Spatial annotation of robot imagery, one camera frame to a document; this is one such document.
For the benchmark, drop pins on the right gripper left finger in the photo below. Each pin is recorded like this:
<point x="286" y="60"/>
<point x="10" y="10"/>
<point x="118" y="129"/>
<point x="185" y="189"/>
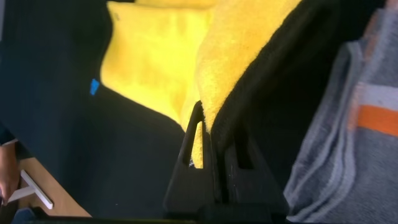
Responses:
<point x="192" y="186"/>

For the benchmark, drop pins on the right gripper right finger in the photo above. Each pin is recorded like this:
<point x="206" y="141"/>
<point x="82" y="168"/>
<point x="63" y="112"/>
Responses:
<point x="255" y="186"/>

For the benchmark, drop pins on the grey terry towel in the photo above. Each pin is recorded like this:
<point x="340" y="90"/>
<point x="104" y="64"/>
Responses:
<point x="357" y="155"/>

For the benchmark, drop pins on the yellow microfibre towel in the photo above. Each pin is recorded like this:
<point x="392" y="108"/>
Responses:
<point x="149" y="56"/>

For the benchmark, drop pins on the bystander bare forearm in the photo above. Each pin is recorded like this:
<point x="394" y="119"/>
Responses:
<point x="7" y="174"/>

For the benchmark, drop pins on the white metal frame bar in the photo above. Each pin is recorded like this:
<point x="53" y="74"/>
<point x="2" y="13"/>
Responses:
<point x="34" y="186"/>

